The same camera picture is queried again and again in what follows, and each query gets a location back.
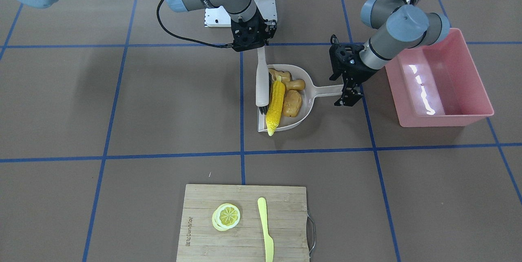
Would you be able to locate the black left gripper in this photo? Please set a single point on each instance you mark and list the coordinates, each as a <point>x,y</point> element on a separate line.
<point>359,72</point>

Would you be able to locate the pink plastic bin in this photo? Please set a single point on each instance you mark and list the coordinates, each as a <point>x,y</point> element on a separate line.
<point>438,85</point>

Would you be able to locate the brown toy potato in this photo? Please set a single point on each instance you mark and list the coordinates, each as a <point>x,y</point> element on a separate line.
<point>292,104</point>

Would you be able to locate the yellow toy lemon slice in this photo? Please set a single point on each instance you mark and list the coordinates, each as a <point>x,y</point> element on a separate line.
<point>225,217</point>

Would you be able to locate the beige hand brush black bristles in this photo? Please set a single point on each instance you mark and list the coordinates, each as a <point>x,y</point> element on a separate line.
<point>262,81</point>

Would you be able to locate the yellow toy corn cob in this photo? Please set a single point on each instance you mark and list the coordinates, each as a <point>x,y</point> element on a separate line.
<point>274,111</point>

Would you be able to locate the bamboo cutting board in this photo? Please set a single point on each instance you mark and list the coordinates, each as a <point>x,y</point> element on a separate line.
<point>287,218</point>

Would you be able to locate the beige plastic dustpan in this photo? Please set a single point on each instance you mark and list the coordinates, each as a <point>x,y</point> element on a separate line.
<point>309,94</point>

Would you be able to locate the yellow plastic toy knife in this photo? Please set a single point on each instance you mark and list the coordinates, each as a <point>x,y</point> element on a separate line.
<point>267,239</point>

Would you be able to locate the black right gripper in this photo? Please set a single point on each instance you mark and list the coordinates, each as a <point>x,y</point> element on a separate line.
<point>269,29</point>

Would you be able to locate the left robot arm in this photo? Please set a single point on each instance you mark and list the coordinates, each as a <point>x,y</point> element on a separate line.
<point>399,25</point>

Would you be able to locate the tan toy ginger root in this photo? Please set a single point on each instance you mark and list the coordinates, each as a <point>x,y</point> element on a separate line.
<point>287,80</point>

